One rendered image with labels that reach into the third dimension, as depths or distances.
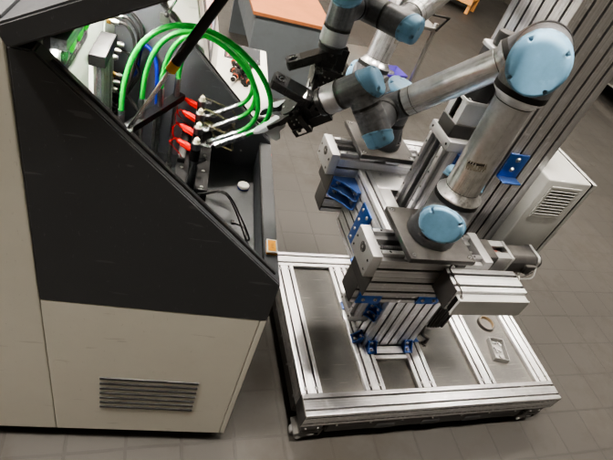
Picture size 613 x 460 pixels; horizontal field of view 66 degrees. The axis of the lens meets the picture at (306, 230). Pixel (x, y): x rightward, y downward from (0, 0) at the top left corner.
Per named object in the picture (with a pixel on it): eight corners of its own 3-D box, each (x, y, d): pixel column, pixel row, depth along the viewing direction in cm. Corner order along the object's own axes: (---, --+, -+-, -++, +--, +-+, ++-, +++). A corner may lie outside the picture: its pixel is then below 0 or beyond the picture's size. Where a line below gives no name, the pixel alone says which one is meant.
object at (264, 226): (265, 309, 136) (279, 273, 126) (251, 308, 135) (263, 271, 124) (261, 178, 181) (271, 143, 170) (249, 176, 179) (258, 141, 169)
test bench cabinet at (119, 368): (220, 442, 184) (266, 322, 133) (57, 437, 169) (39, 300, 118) (226, 298, 234) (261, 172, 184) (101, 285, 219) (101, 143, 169)
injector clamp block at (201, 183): (200, 227, 147) (207, 190, 137) (167, 223, 144) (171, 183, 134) (206, 163, 171) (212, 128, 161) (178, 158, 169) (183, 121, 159)
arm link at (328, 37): (325, 30, 122) (321, 18, 127) (319, 47, 124) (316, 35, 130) (352, 36, 123) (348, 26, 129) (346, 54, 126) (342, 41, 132)
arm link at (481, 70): (566, 3, 104) (374, 88, 133) (565, 10, 96) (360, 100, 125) (581, 52, 107) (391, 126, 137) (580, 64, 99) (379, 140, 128)
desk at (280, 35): (285, 41, 501) (303, -26, 458) (309, 105, 411) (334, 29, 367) (225, 28, 480) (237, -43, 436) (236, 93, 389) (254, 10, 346)
